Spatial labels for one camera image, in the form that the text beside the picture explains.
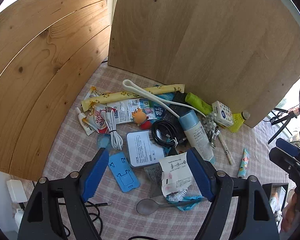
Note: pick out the white plug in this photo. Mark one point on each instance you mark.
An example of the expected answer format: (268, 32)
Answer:
(19, 217)

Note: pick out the yellow shuttlecock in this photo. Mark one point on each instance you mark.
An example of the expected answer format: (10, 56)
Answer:
(236, 122)

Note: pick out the red and white sachet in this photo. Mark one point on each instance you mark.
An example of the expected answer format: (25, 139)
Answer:
(97, 120)

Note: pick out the beige sachet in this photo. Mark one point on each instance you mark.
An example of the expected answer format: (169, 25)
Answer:
(95, 93)

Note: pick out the blue tissue packet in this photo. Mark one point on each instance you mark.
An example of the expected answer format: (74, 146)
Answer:
(158, 112)

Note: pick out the person's right hand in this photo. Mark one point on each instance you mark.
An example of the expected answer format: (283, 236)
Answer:
(288, 215)

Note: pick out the small pastel cream tube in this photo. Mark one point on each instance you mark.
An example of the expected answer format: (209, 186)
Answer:
(243, 165)

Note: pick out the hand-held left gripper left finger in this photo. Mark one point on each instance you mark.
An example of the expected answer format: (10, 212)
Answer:
(95, 175)

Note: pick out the grey foil sachet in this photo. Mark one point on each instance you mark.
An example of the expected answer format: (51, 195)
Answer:
(153, 177)

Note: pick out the pine wood panel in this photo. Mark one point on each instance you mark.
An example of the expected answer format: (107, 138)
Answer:
(40, 80)

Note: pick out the white paper packet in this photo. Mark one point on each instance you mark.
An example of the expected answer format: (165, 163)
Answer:
(176, 172)

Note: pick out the grey plastic spoon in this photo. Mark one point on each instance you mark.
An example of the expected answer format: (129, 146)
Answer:
(146, 207)

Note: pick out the patterned pencil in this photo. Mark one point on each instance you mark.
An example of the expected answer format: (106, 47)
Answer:
(226, 150)

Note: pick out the small metal clip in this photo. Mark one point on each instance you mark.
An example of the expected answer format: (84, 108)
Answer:
(213, 140)

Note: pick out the clear blue disc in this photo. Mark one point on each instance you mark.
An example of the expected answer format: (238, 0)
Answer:
(103, 142)

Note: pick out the white barcode label packet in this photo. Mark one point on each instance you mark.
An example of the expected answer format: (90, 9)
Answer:
(125, 110)

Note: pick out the white window frame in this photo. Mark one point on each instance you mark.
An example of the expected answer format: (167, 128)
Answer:
(111, 0)

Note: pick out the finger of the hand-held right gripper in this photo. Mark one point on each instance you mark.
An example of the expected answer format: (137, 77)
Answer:
(287, 146)
(280, 158)

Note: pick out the white power adapter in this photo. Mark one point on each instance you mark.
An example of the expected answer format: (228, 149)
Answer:
(16, 191)

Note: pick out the black tripod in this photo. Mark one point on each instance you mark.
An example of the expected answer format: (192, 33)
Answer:
(283, 126)

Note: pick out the white flat box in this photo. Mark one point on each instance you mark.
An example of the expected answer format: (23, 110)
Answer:
(140, 150)

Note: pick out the long yellow tea packet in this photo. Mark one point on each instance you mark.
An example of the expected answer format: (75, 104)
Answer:
(120, 95)

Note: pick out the white shoehorn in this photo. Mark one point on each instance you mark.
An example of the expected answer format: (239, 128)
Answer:
(142, 88)

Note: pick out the light wooden board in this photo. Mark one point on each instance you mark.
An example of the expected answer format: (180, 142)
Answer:
(202, 42)

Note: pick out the green tube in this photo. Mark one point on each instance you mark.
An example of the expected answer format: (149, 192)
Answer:
(197, 102)

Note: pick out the white dotted tissue pack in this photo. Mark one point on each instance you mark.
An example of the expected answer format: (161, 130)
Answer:
(223, 113)

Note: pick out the black face mask packet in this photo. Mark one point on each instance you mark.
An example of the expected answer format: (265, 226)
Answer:
(180, 98)

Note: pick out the blue-capped white lotion bottle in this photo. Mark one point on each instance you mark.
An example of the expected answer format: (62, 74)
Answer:
(197, 135)

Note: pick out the blue phone stand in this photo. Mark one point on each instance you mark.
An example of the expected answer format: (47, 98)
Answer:
(130, 188)

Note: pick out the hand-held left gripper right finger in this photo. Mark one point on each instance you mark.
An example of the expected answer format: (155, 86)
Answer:
(200, 177)

